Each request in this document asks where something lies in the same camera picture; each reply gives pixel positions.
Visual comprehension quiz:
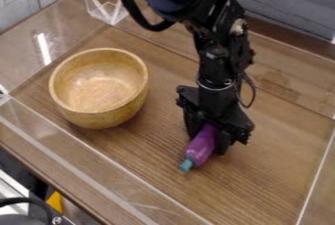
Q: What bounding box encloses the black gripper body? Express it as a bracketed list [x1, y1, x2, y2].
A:
[176, 82, 253, 144]

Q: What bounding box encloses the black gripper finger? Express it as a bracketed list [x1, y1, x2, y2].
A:
[215, 130, 231, 156]
[183, 111, 205, 138]

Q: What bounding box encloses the purple toy eggplant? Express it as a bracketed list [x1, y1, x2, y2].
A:
[179, 123, 217, 172]

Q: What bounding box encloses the brown wooden bowl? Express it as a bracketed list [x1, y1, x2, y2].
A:
[48, 48, 148, 129]

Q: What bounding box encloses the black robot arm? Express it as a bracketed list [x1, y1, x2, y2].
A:
[122, 0, 254, 155]

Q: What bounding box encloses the yellow black device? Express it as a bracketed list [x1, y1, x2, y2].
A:
[28, 191, 89, 225]

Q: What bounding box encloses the clear acrylic tray wall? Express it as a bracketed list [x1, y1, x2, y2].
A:
[0, 92, 210, 225]

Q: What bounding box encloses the clear acrylic corner bracket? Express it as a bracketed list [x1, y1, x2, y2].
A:
[84, 0, 128, 25]

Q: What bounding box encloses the black cable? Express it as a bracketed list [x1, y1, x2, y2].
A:
[0, 195, 47, 225]

